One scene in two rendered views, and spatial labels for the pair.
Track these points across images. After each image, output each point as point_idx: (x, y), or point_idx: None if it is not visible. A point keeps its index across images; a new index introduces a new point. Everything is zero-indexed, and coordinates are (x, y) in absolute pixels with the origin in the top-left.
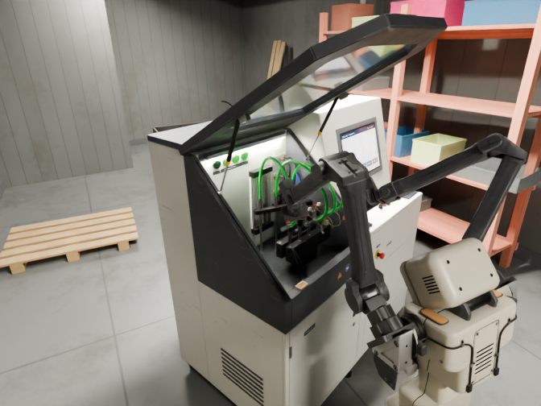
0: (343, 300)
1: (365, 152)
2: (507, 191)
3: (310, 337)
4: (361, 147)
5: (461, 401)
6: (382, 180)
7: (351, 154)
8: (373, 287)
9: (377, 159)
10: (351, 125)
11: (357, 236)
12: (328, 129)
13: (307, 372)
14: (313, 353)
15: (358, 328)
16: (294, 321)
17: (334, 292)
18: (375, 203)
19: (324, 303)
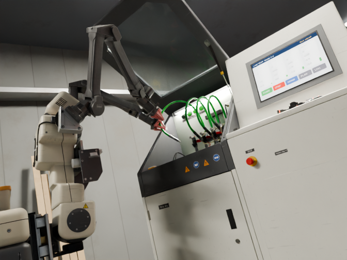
0: (203, 198)
1: (296, 66)
2: (89, 55)
3: (167, 215)
4: (286, 63)
5: (56, 196)
6: (345, 84)
7: (79, 80)
8: None
9: (327, 64)
10: (268, 51)
11: None
12: (236, 66)
13: (173, 250)
14: (175, 234)
15: (255, 256)
16: (146, 190)
17: (185, 183)
18: (137, 99)
19: (175, 189)
